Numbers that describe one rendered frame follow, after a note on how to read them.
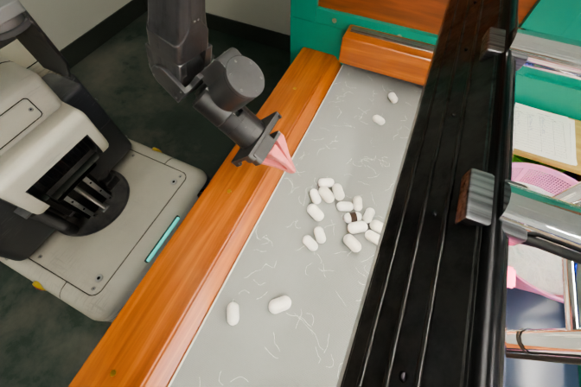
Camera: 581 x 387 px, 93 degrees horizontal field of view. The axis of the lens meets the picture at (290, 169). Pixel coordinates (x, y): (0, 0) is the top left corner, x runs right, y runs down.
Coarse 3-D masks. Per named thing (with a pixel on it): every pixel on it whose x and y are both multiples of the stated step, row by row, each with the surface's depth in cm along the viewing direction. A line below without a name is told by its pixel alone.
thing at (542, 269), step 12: (540, 192) 57; (516, 252) 50; (528, 252) 50; (540, 252) 50; (516, 264) 50; (528, 264) 49; (540, 264) 49; (552, 264) 49; (528, 276) 49; (540, 276) 48; (552, 276) 49; (540, 288) 48; (552, 288) 48
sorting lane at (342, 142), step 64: (320, 128) 65; (384, 128) 65; (384, 192) 56; (256, 256) 49; (320, 256) 49; (256, 320) 44; (320, 320) 44; (192, 384) 40; (256, 384) 40; (320, 384) 40
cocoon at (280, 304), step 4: (284, 296) 44; (272, 300) 44; (276, 300) 44; (280, 300) 44; (284, 300) 44; (288, 300) 44; (272, 304) 43; (276, 304) 43; (280, 304) 43; (284, 304) 43; (288, 304) 44; (272, 308) 43; (276, 308) 43; (280, 308) 43; (284, 308) 43; (288, 308) 44; (272, 312) 43; (276, 312) 43
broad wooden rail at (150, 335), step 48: (288, 96) 67; (288, 144) 60; (240, 192) 53; (192, 240) 48; (240, 240) 50; (144, 288) 44; (192, 288) 44; (144, 336) 41; (192, 336) 43; (96, 384) 38; (144, 384) 38
